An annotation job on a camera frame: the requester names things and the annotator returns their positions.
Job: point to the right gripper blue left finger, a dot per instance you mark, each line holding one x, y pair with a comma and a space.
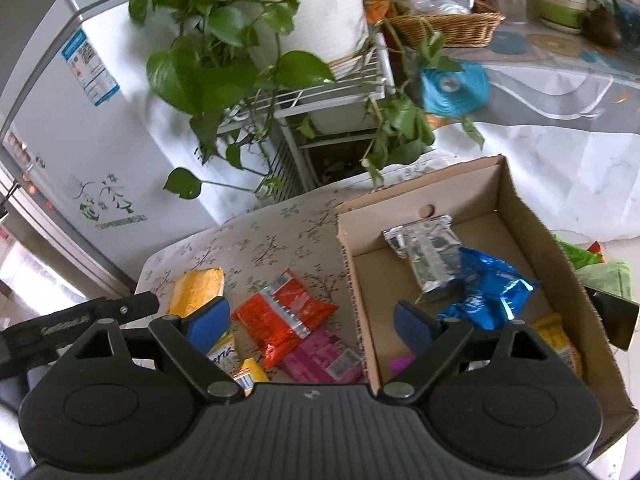
205, 326

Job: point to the white chest freezer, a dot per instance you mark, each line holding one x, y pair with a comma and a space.
111, 173

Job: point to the cardboard milk box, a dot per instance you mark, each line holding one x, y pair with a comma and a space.
461, 242

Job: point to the green white plant pot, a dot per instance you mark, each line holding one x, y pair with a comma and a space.
563, 15

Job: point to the grey patterned table cover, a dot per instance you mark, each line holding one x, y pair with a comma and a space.
565, 115

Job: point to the red orange snack packet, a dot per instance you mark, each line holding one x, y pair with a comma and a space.
280, 316

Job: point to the black box on floor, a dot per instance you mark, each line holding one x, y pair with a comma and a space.
619, 316

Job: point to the blue foil snack bag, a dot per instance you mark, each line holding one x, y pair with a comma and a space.
494, 292

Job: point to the silver refrigerator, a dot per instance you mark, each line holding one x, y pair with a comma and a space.
46, 264

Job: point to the bag of green items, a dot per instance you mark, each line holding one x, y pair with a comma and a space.
593, 270

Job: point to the silver foil snack bag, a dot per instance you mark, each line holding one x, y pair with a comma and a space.
432, 250

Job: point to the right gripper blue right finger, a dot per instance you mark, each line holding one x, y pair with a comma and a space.
415, 328

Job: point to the green pothos plant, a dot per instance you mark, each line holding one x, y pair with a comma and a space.
208, 69

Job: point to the blue ribbon roll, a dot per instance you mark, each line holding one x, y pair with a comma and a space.
454, 94

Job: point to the floral tablecloth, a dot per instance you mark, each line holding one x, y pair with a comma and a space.
299, 234

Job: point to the white metal plant rack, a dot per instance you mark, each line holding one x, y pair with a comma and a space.
303, 120

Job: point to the large orange snack bag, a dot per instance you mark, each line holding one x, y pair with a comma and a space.
194, 290

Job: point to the brown teapot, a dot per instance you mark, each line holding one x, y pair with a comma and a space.
600, 27

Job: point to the wicker basket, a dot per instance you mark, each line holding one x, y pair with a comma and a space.
472, 30

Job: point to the small yellow snack packet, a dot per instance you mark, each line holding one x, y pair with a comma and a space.
551, 330

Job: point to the pink snack packet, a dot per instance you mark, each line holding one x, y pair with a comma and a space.
323, 358

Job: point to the white blue America snack packet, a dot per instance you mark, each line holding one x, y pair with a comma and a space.
224, 354

